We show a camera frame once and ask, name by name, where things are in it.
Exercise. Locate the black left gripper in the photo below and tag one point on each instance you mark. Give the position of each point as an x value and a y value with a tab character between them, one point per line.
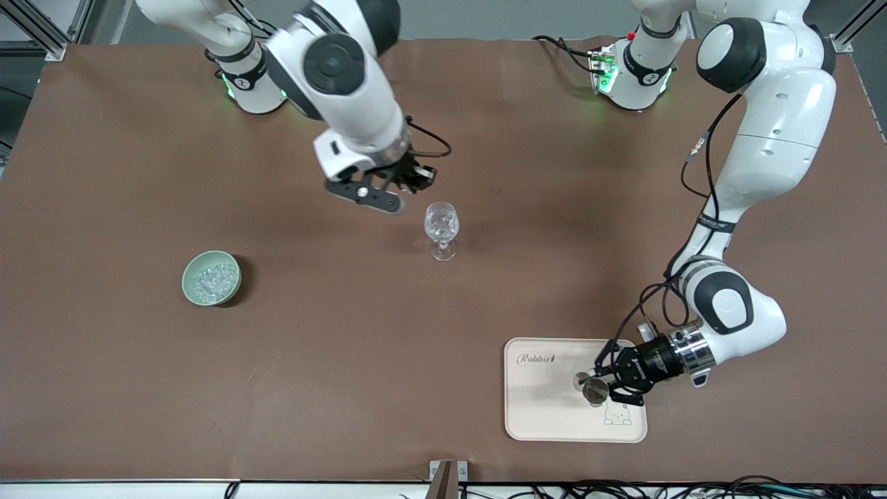
649	362

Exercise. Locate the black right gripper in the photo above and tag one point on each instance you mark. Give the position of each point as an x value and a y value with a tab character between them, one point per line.
405	170

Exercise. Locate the steel jigger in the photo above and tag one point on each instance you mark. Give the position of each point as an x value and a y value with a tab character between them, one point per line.
594	392

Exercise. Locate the clear ice cubes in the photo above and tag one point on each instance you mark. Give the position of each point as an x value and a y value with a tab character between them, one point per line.
211	283

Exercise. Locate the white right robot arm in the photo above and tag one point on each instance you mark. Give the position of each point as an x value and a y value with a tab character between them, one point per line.
339	90

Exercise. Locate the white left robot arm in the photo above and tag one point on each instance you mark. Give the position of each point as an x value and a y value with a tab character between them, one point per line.
783	125

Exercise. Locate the clear wine glass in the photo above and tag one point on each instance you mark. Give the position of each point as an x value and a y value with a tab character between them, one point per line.
441	222

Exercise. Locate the cream rabbit print tray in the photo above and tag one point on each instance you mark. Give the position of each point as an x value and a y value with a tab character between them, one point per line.
540	409

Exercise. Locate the brown upright bar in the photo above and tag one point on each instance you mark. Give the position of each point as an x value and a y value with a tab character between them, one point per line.
443	482

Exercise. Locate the brown table cover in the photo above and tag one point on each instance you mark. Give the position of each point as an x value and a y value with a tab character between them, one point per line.
208	173

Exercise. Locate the green ceramic bowl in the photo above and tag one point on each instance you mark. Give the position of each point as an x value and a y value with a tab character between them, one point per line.
188	284

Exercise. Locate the grey metal bracket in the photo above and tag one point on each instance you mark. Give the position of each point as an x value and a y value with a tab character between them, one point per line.
463	470

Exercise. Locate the aluminium frame profile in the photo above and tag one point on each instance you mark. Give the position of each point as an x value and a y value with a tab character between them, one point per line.
52	48
849	34

